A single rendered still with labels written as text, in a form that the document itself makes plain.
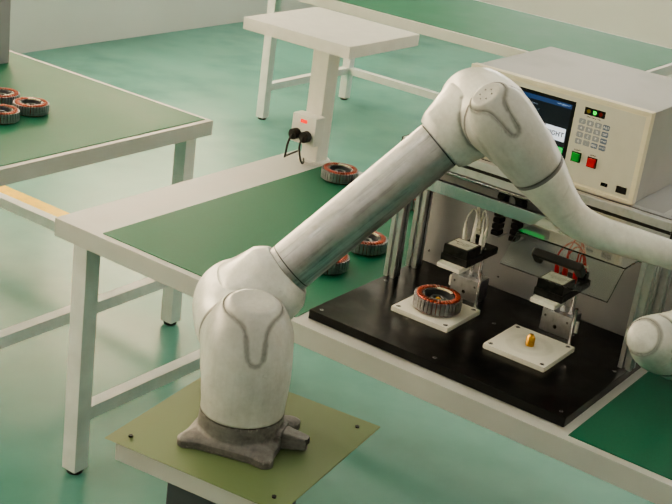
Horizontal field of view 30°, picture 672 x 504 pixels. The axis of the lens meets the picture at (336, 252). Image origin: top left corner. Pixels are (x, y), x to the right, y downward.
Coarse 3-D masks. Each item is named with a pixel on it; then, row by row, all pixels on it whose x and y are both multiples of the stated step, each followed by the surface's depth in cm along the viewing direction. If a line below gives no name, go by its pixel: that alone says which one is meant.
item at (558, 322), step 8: (544, 312) 284; (552, 312) 283; (560, 312) 283; (568, 312) 283; (544, 320) 285; (552, 320) 284; (560, 320) 282; (568, 320) 281; (576, 320) 283; (544, 328) 285; (552, 328) 284; (560, 328) 283; (568, 328) 282; (560, 336) 283; (568, 336) 282
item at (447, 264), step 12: (456, 240) 289; (468, 240) 297; (444, 252) 288; (456, 252) 286; (468, 252) 284; (480, 252) 290; (492, 252) 294; (444, 264) 286; (456, 264) 286; (468, 264) 285; (480, 264) 294
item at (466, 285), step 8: (456, 280) 296; (464, 280) 295; (472, 280) 294; (488, 280) 297; (456, 288) 297; (464, 288) 296; (472, 288) 294; (464, 296) 296; (472, 296) 295; (480, 296) 296
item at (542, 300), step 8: (544, 280) 274; (536, 288) 275; (544, 288) 274; (552, 288) 273; (560, 288) 272; (536, 296) 275; (544, 296) 275; (552, 296) 274; (560, 296) 272; (568, 296) 275; (576, 296) 281; (544, 304) 273; (552, 304) 272; (560, 304) 274
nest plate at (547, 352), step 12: (516, 324) 284; (504, 336) 277; (516, 336) 278; (540, 336) 280; (492, 348) 272; (504, 348) 271; (516, 348) 272; (528, 348) 273; (540, 348) 274; (552, 348) 275; (564, 348) 275; (516, 360) 269; (528, 360) 267; (540, 360) 268; (552, 360) 269
